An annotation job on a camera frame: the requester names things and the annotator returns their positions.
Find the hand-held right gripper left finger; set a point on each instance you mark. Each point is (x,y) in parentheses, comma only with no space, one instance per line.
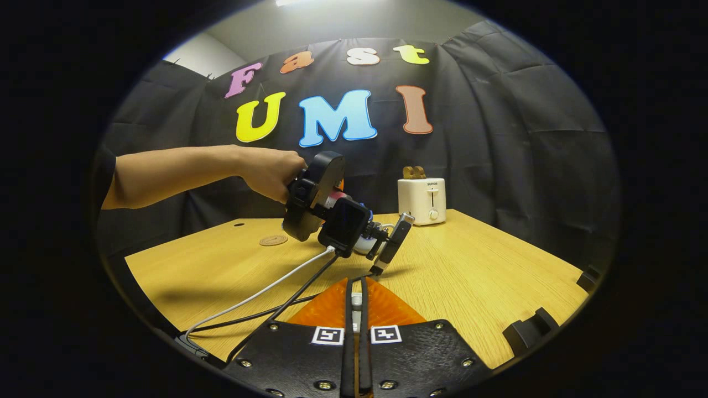
(298,359)

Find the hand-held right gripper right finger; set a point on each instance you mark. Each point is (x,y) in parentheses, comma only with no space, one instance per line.
(415,359)

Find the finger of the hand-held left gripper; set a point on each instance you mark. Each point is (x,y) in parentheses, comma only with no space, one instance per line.
(395,240)

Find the white blue-patterned teacup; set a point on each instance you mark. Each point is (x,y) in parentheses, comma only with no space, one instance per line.
(362,245)

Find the round cork coaster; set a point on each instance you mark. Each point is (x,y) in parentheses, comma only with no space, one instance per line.
(274,240)

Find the white toaster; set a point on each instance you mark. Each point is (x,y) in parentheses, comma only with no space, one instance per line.
(420,202)

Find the brown toast slice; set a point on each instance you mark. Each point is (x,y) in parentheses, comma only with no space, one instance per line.
(409,172)
(421,173)

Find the black table edge clamp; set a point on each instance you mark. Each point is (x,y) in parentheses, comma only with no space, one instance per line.
(528,331)
(588,279)

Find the black backdrop cloth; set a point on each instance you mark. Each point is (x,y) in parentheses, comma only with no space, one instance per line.
(498,138)

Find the ceiling light panel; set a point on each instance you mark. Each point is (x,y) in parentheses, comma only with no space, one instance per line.
(290,2)

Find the person's black sleeve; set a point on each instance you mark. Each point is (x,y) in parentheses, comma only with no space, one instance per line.
(105,177)

